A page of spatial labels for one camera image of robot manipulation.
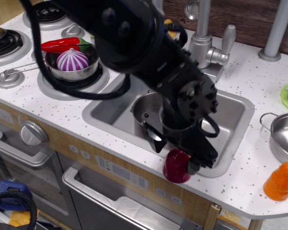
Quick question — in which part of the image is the back left stove burner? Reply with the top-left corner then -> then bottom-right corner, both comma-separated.
32,0 -> 72,31

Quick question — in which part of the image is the front left stove burner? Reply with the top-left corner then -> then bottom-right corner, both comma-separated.
0,29 -> 31,67

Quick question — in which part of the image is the green plate at right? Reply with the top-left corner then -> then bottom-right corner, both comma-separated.
280,84 -> 288,108

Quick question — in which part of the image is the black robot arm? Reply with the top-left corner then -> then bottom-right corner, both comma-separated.
55,0 -> 219,174

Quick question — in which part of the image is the blue clamp tool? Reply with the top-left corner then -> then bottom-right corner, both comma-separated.
0,180 -> 33,211

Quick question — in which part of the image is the silver oven dial knob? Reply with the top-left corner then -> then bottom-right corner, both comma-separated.
19,120 -> 48,147

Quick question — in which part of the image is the yellow corn toy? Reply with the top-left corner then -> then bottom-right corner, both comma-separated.
164,19 -> 176,39

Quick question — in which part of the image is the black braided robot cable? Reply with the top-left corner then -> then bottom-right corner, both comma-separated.
19,0 -> 131,101

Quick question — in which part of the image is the silver toy faucet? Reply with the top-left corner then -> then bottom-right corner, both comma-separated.
184,0 -> 236,82

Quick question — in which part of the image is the yellow cloth on floor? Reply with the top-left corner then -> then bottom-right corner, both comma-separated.
8,211 -> 31,227

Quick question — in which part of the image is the silver stove knob back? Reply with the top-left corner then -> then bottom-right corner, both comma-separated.
61,23 -> 85,38

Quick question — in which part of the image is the steel pot in sink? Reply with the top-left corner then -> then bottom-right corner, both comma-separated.
132,91 -> 163,140

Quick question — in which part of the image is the silver stove knob middle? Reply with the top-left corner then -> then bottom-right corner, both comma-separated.
31,50 -> 36,62

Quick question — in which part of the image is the orange carrot toy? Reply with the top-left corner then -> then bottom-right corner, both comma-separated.
263,162 -> 288,201

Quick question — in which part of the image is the grey metal sink basin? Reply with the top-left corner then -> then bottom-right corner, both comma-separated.
82,76 -> 254,177

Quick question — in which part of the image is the steel pot at right edge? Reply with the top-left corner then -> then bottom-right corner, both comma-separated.
260,112 -> 288,163

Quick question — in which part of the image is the small steel saucepan on burner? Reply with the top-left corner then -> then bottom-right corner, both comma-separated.
5,43 -> 100,82

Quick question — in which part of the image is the dark red sweet potato toy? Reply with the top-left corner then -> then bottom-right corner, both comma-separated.
162,148 -> 191,184

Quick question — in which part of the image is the red chili pepper toy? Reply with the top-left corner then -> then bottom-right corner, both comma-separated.
41,37 -> 91,53

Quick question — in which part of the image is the stove burner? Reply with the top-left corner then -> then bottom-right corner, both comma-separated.
0,29 -> 31,67
37,61 -> 109,101
32,0 -> 72,31

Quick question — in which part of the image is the silver stove knob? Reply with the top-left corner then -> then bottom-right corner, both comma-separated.
0,69 -> 24,89
61,23 -> 85,38
31,50 -> 36,62

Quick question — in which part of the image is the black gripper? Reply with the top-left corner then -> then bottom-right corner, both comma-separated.
145,113 -> 218,175

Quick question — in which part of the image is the purple striped onion toy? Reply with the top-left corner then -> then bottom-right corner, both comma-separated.
56,48 -> 89,71

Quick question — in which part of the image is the toy oven door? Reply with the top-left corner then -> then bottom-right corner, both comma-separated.
0,123 -> 81,230

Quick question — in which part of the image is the grey vertical post right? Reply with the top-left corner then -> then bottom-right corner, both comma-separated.
258,0 -> 288,62

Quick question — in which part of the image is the toy dishwasher door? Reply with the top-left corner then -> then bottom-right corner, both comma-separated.
59,154 -> 203,230

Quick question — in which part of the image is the front right stove burner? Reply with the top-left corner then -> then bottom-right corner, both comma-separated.
37,61 -> 109,101

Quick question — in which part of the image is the silver stove knob front left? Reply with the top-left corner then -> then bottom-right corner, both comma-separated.
0,69 -> 24,89

